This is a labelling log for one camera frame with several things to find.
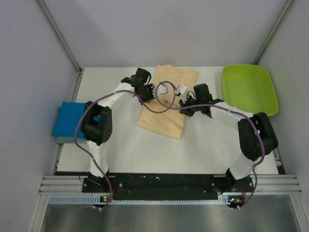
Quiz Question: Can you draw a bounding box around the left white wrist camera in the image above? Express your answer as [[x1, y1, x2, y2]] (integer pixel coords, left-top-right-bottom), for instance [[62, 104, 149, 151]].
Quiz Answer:
[[155, 83, 169, 95]]

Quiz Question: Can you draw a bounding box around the grey slotted cable duct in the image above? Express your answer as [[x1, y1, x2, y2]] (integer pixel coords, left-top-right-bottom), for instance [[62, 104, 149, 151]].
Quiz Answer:
[[49, 195, 243, 206]]

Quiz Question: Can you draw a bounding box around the folded light blue striped shirt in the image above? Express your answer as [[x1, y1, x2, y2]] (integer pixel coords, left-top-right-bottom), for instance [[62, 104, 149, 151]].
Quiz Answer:
[[55, 136, 86, 144]]

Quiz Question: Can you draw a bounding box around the aluminium frame rail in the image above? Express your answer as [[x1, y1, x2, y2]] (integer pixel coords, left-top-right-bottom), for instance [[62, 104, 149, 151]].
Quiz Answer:
[[39, 174, 302, 195]]

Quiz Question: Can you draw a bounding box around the beige t shirt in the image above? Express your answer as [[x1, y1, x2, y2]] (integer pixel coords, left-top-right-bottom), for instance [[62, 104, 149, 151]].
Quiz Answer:
[[136, 65, 199, 139]]

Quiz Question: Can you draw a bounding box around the green plastic bin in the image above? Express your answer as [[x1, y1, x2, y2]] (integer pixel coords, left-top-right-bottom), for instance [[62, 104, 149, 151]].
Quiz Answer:
[[222, 64, 279, 116]]

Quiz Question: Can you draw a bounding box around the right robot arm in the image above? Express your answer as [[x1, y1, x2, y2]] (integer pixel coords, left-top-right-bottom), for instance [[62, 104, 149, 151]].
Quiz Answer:
[[175, 84, 279, 191]]

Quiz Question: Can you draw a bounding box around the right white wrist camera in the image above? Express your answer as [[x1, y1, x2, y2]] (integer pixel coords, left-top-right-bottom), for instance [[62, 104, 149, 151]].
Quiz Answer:
[[174, 85, 189, 102]]

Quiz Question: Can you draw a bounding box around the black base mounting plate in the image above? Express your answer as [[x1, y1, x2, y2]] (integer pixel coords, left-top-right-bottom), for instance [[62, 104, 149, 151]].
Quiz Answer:
[[82, 173, 253, 201]]

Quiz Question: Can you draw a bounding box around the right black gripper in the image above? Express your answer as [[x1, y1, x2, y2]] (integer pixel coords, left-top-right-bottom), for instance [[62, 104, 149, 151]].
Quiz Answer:
[[179, 94, 202, 117]]

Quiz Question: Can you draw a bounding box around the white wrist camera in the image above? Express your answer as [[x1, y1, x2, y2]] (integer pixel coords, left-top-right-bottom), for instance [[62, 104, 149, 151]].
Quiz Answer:
[[155, 83, 169, 95], [174, 85, 189, 102]]

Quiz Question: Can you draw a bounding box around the folded blue t shirt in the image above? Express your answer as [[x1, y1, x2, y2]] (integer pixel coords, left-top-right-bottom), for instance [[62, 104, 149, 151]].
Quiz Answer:
[[52, 101, 86, 138]]

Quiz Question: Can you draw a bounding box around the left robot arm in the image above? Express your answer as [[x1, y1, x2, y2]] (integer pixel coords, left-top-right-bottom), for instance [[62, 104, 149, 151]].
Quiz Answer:
[[81, 68, 155, 192]]

